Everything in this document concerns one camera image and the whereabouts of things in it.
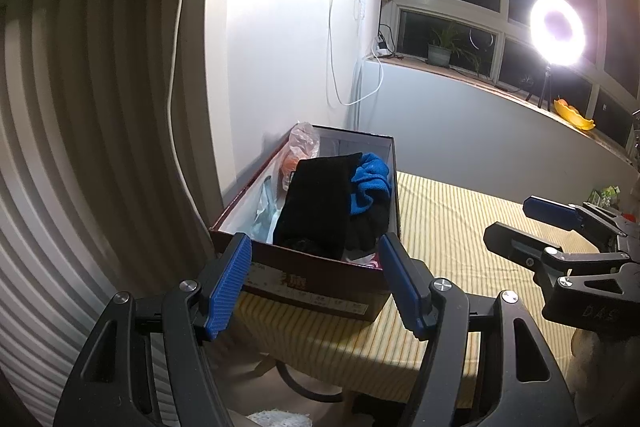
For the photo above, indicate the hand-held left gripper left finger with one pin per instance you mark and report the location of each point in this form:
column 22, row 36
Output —
column 230, row 287

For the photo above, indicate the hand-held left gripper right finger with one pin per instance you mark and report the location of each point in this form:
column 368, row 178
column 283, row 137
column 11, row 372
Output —
column 400, row 282

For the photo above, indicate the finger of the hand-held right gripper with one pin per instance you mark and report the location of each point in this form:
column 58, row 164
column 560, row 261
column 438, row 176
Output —
column 550, row 211
column 515, row 244

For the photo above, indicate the red-brown cardboard box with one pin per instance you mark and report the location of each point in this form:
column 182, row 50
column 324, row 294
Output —
column 310, row 292

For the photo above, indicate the white plastic packet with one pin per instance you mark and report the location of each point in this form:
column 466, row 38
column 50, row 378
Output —
column 265, row 212

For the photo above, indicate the blue towel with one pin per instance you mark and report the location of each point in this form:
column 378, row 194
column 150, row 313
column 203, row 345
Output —
column 370, row 187

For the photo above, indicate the black cloth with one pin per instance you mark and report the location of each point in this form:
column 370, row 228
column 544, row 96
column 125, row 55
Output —
column 315, row 202

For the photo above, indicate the clear plastic bag red contents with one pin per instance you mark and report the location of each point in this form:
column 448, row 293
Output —
column 302, row 142

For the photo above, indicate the person's right hand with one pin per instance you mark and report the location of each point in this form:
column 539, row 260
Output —
column 590, row 357

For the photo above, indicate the green carton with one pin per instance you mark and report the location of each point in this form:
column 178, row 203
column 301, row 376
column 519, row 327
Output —
column 605, row 196

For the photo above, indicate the dark cloth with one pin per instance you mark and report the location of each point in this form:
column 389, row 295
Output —
column 372, row 227

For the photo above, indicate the yellow striped tablecloth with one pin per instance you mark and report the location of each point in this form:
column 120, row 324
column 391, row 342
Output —
column 450, row 217

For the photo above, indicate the yellow bowl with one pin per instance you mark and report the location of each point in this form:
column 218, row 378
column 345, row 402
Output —
column 572, row 114

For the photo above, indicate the black light tripod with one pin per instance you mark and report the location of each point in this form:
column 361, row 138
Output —
column 547, row 82

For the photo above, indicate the potted plant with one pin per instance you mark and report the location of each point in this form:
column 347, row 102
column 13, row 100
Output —
column 440, row 54

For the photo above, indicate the white ribbed radiator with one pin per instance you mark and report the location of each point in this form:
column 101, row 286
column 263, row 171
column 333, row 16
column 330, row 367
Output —
column 75, row 157

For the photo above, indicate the white power strip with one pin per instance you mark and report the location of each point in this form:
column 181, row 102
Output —
column 382, row 47

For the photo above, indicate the black curved metal frame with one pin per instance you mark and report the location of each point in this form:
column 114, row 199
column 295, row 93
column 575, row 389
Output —
column 295, row 382

